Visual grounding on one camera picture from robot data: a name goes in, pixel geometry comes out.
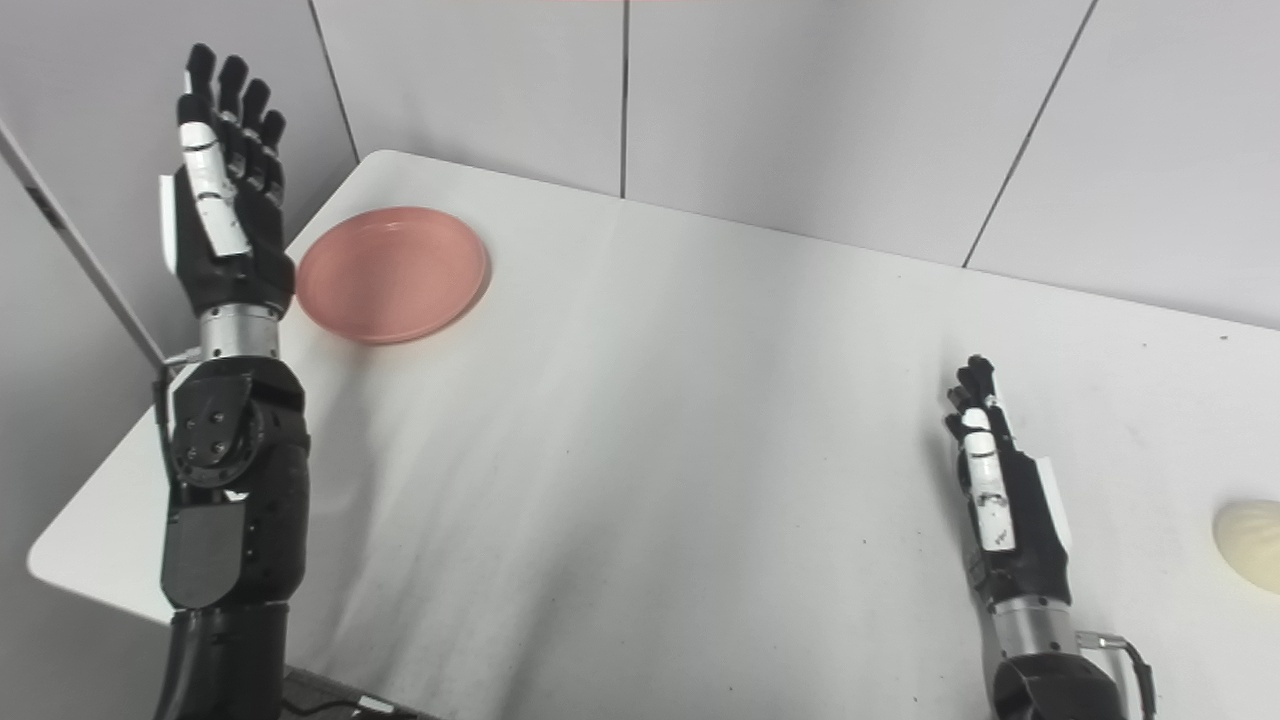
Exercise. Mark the pink round plate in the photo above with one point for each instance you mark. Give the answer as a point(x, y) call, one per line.
point(391, 274)

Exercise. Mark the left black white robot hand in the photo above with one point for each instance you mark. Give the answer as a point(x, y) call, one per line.
point(225, 200)

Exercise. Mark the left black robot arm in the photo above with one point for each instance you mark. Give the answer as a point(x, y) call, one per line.
point(230, 520)

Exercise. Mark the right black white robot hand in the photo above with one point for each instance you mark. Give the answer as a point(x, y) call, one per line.
point(1005, 510)

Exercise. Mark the white steamed bun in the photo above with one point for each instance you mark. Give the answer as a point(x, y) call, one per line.
point(1250, 540)

